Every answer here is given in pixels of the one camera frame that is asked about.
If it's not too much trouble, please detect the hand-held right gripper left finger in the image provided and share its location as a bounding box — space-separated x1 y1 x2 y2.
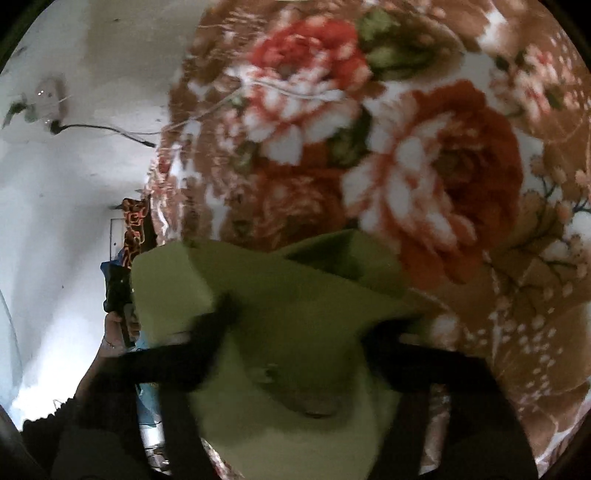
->
53 293 241 480

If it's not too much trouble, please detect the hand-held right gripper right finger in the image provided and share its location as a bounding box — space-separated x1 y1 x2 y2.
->
362 325 539 480

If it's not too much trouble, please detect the green hooded jacket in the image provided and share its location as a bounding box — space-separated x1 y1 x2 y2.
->
130 228 430 480

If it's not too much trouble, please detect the person's left forearm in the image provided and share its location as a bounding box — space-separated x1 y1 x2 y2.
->
21 339 130 444

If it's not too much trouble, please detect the person's left hand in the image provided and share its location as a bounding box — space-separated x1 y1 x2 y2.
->
104 305 141 352

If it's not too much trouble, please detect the blue and black garment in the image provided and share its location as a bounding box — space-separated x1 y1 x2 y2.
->
100 249 134 274

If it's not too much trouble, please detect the black orange patterned garment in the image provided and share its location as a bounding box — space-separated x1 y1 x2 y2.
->
121 198 153 259

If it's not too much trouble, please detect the teal printed t-shirt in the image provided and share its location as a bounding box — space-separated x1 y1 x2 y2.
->
134 337 164 432

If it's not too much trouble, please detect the floral blanket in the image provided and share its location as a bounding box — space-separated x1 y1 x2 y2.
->
141 0 591 480

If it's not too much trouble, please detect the white power strip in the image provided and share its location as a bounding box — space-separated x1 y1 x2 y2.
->
32 78 70 123

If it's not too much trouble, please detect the black power cable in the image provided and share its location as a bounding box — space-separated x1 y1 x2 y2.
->
50 120 158 148

